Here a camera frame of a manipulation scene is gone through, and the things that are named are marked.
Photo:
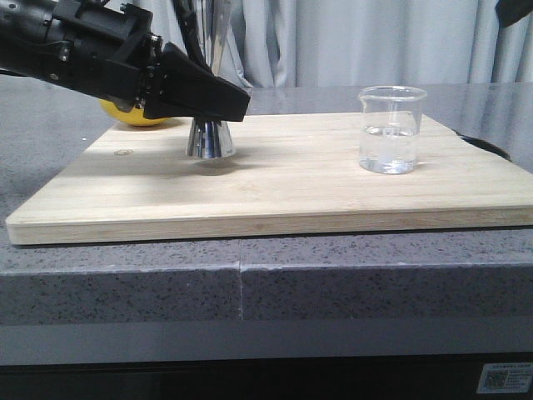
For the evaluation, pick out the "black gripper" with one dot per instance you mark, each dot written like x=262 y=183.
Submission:
x=509 y=12
x=105 y=53

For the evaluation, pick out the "steel double jigger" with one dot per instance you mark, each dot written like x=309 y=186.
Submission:
x=211 y=139

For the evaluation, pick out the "clear glass beaker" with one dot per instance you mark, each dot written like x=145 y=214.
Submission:
x=390 y=126

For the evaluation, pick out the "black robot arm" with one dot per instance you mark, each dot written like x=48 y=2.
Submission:
x=25 y=46

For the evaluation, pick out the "yellow lemon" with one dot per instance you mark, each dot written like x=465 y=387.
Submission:
x=133 y=118

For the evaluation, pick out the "grey pleated curtain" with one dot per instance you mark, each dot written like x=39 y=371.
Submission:
x=366 y=43

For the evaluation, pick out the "light wooden cutting board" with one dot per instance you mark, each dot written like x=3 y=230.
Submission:
x=294 y=173

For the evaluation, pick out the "white QR code label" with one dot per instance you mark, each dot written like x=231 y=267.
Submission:
x=505 y=378

